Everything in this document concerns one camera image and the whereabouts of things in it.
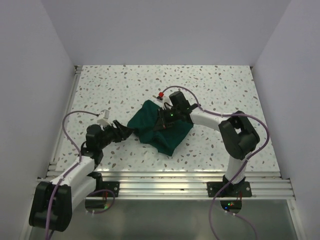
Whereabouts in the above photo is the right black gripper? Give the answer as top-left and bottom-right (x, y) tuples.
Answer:
(153, 106), (181, 132)

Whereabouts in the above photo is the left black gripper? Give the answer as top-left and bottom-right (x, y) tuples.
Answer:
(97, 119), (134, 150)

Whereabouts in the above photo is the green surgical cloth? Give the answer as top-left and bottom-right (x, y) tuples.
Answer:
(127, 100), (194, 157)

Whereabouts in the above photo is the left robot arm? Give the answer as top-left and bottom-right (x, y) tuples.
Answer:
(28, 120), (134, 232)

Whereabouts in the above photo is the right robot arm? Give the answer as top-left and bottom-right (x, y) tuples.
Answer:
(153, 91), (260, 197)

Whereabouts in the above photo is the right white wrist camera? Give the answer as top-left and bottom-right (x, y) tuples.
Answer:
(154, 91), (173, 109)

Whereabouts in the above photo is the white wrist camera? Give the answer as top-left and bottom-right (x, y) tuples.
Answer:
(154, 91), (173, 109)
(96, 109), (112, 127)

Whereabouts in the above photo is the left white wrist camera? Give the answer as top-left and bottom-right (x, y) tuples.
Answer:
(96, 109), (112, 127)

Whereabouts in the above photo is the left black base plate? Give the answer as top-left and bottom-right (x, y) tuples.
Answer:
(95, 176), (120, 199)

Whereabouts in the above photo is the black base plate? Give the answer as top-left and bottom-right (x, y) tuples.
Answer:
(206, 181), (253, 198)
(95, 176), (120, 199)

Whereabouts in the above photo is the aluminium front rail frame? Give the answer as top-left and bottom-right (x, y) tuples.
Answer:
(101, 171), (295, 200)

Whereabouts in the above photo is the aluminium left side rail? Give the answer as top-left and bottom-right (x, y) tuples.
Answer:
(46, 65), (82, 173)

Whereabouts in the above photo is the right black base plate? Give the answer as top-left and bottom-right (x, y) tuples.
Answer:
(206, 181), (253, 198)

